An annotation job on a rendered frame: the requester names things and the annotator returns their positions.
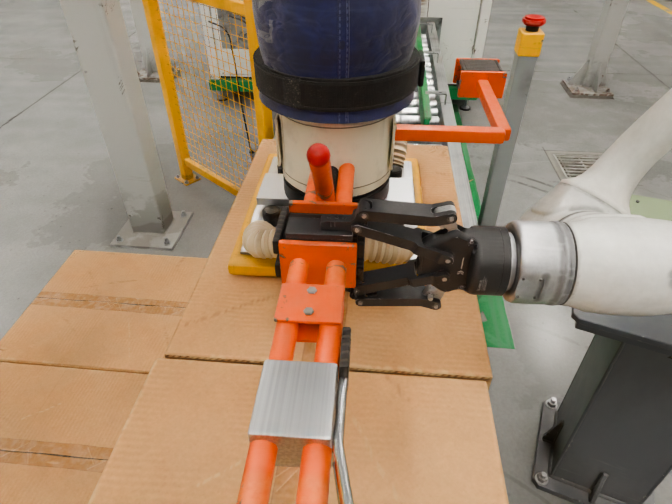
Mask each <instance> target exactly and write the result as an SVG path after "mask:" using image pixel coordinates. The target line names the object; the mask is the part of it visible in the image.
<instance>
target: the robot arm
mask: <svg viewBox="0 0 672 504"><path fill-rule="evenodd" d="M671 149H672V88H671V89H670V90H669V91H668V92H667V93H666V94H664V95H663V96H662V97H661V98H660V99H659V100H658V101H657V102H656V103H655V104H654V105H653V106H651V107H650V108H649V109H648V110H647V111H646V112H645V113H644V114H643V115H642V116H641V117H640V118H638V119H637V120H636V121H635V122H634V123H633V124H632V125H631V126H630V127H629V128H628V129H627V130H626V131H625V132H624V133H623V134H622V135H621V136H620V137H619V138H618V139H617V140H616V141H615V142H614V143H613V144H612V145H611V146H610V147H609V148H608V149H607V150H606V151H605V152H604V153H603V154H602V155H601V157H600V158H599V159H598V160H597V161H596V162H595V163H594V164H593V165H592V166H591V167H590V168H589V169H588V170H587V171H585V172H584V173H583V174H581V175H579V176H577V177H573V178H569V179H562V180H561V181H560V182H559V183H558V184H557V185H556V186H555V187H554V188H553V189H552V190H551V191H549V192H548V193H547V194H546V195H545V196H544V197H542V198H541V199H540V200H538V201H537V202H536V203H535V204H534V205H532V206H531V207H529V208H528V209H527V210H526V211H525V212H524V214H523V215H522V216H521V218H520V219H519V220H514V221H511V222H509V223H508V224H507V225H506V227H504V226H480V225H473V226H471V227H470V228H466V227H463V226H461V225H459V224H457V222H456V221H457V219H458V217H457V213H456V208H455V204H454V202H452V201H445V202H440V203H435V204H425V203H414V202H403V201H392V200H381V199H370V198H362V199H360V200H359V205H358V207H357V208H356V209H354V210H353V212H352V214H349V215H347V214H324V215H322V216H321V218H302V217H289V220H288V224H287V228H286V232H285V235H286V239H302V240H327V241H352V240H353V233H354V234H356V235H359V236H363V237H366V238H370V239H373V240H376V241H380V242H383V243H386V244H390V245H393V246H397V247H400V248H403V249H407V250H410V251H411V252H412V253H413V254H415V255H417V258H416V259H412V260H409V261H408V262H407V263H406V264H401V265H396V266H391V267H386V268H381V269H375V270H370V271H365V272H364V274H363V280H362V281H357V280H356V287H355V288H345V291H347V292H350V298H351V299H354V300H355V303H356V305H357V306H421V307H425V308H429V309H433V310H438V309H440V308H441V298H442V297H443V295H444V293H445V292H450V291H453V290H458V289H461V290H464V291H466V292H467V293H469V294H471V295H491V296H503V297H504V299H505V300H506V301H508V302H510V303H523V304H545V305H549V306H555V305H561V306H568V307H573V308H576V309H578V310H581V311H584V312H590V313H597V314H605V315H621V316H656V315H665V314H672V221H668V220H661V219H652V218H646V217H643V216H641V215H632V214H631V213H630V208H629V202H630V198H631V195H632V193H633V191H634V189H635V188H636V186H637V184H638V183H639V181H640V180H641V179H642V178H643V176H644V175H645V174H646V173H647V172H648V170H649V169H650V168H651V167H652V166H653V165H654V164H655V163H656V162H657V161H658V160H659V159H660V158H661V157H663V156H664V155H665V154H666V153H667V152H668V151H670V150H671ZM400 224H405V225H416V226H428V227H434V226H438V227H440V229H439V230H437V231H435V232H431V231H428V230H425V229H422V228H418V227H416V228H414V229H413V228H410V227H406V226H403V225H400ZM416 271H417V274H418V276H417V274H416ZM362 282H364V283H362ZM425 285H426V286H425ZM366 295H367V296H366Z"/></svg>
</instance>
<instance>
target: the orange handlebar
mask: <svg viewBox="0 0 672 504"><path fill-rule="evenodd" d="M476 91H477V93H478V96H479V98H480V101H481V103H482V106H483V108H484V111H485V113H486V116H487V118H488V121H489V123H490V125H491V127H479V126H446V125H413V124H396V125H397V130H396V131H395V140H396V141H427V142H459V143H490V144H502V143H503V142H504V141H508V140H509V139H510V135H511V131H512V130H511V127H510V125H509V123H508V121H507V119H506V117H505V115H504V113H503V111H502V108H501V106H500V104H499V102H498V100H497V98H496V96H495V94H494V92H493V90H492V87H491V85H490V83H489V81H488V80H478V81H477V84H476ZM354 174H355V167H354V165H353V164H351V163H344V164H342V165H341V166H340V168H339V174H338V181H337V189H336V196H335V200H336V202H352V198H353V186H354ZM304 200H305V201H318V200H317V195H316V191H315V187H314V183H313V179H312V174H311V170H310V174H309V178H308V183H307V187H306V192H305V196H304ZM308 271H309V264H308V262H307V261H306V260H304V259H301V258H295V259H293V260H292V261H291V262H290V264H289V269H288V273H287V278H286V282H285V283H282V285H281V290H280V294H279V298H278V303H277V307H276V311H275V316H274V322H277V323H276V327H275V332H274V336H273V341H272V345H271V350H270V354H269V360H287V361H293V358H294V352H295V346H296V342H308V343H316V349H315V357H314V362H322V363H335V364H337V366H338V371H339V359H340V347H341V338H342V328H343V318H344V297H345V285H346V273H347V267H346V264H345V263H344V262H342V261H340V260H332V261H330V262H329V263H328V264H327V266H326V273H325V281H324V285H317V284H306V282H307V277H308ZM277 451H278V448H277V446H276V445H275V444H274V443H272V442H270V441H267V440H255V441H252V442H250V445H249V449H248V454H247V458H246V463H245V467H244V472H243V476H242V481H241V485H240V490H239V494H238V499H237V503H236V504H268V503H269V497H270V491H271V486H272V480H273V474H274V468H275V462H276V457H277ZM331 458H332V448H330V447H328V446H326V445H323V444H319V443H312V444H307V445H306V446H304V447H303V450H302V456H301V464H300V472H299V479H298V487H297V494H296V502H295V504H328V495H329V483H330V470H331Z"/></svg>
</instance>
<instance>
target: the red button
mask: <svg viewBox="0 0 672 504"><path fill-rule="evenodd" d="M546 20H547V19H546V18H545V16H543V15H538V14H527V15H525V16H524V17H523V18H522V22H523V24H524V25H526V29H525V30H526V31H528V32H538V30H539V26H543V24H545V23H546Z"/></svg>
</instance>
